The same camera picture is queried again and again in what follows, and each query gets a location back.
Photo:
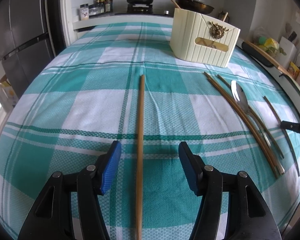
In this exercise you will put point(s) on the yellow green cloths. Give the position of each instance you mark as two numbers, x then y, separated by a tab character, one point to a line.
268	42

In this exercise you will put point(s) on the white labelled jar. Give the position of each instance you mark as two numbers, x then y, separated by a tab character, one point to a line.
84	12

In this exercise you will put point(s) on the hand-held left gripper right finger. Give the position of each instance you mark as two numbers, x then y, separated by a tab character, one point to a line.
187	165

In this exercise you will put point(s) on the grey refrigerator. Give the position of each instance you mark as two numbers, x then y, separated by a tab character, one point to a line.
20	30

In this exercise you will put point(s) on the dark sauce bottle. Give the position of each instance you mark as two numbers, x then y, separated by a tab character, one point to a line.
108	3

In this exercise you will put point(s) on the cardboard box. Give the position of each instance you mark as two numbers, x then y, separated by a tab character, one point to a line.
6	90

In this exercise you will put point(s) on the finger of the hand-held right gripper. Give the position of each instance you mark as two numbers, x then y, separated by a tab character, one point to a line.
295	127

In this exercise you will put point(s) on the dark wooden chopstick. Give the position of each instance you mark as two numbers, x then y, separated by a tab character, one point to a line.
222	80
271	107

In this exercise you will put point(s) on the black glass cooktop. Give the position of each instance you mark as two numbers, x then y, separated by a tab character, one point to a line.
140	11

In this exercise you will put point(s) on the cream ribbed utensil holder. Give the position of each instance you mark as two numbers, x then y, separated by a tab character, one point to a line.
190	42

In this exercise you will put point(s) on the large metal spoon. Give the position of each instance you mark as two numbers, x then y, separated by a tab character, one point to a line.
240	97

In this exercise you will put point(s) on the teal plaid tablecloth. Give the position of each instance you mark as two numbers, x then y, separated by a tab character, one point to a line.
77	105

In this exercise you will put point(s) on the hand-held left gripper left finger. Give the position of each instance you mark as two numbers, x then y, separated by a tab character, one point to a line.
112	167

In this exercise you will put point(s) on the dark metal wok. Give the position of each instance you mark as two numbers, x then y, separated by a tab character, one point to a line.
202	6

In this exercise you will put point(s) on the clear spice containers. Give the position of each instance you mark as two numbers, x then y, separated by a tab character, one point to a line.
96	10

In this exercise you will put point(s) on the white knife block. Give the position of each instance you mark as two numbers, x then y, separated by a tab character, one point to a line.
288	50

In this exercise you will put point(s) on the black door frame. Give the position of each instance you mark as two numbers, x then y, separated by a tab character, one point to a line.
52	17

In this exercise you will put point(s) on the light wooden chopstick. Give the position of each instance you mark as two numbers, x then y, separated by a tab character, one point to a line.
140	130
175	4

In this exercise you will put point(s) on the wooden cutting board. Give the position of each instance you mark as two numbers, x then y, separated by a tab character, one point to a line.
272	60

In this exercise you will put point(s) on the dark glass pitcher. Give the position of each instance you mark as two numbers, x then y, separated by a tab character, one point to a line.
222	17

